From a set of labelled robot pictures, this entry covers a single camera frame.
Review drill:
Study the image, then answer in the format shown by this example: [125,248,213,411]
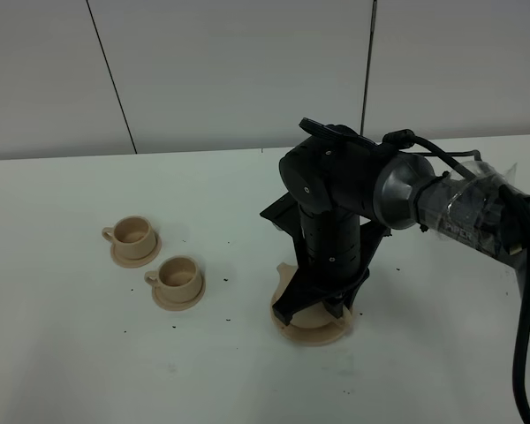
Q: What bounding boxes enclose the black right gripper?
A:
[261,193,390,324]

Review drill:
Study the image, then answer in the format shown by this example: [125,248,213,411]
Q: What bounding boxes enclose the beige teapot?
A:
[271,262,352,330]

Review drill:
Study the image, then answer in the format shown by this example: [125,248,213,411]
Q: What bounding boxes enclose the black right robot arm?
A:
[262,130,530,345]

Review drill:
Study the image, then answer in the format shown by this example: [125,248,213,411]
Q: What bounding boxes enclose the large beige teapot saucer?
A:
[270,308,353,346]

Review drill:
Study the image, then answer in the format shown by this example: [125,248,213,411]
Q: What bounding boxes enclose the near beige teacup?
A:
[144,256,204,287]

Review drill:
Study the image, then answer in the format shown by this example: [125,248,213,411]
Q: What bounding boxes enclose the beige teacup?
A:
[102,216,157,261]
[144,256,204,287]

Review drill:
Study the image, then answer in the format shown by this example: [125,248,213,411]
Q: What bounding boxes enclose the near beige cup saucer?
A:
[151,281,206,311]

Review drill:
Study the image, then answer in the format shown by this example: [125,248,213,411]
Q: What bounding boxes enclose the beige cup saucer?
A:
[151,281,206,311]
[110,235,163,269]

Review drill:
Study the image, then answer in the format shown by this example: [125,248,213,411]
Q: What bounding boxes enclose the far beige cup saucer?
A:
[110,235,163,269]

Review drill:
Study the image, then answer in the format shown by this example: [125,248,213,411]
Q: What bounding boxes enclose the far beige teacup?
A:
[102,216,157,261]

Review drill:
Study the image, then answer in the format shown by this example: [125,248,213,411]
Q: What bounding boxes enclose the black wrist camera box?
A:
[299,117,375,150]

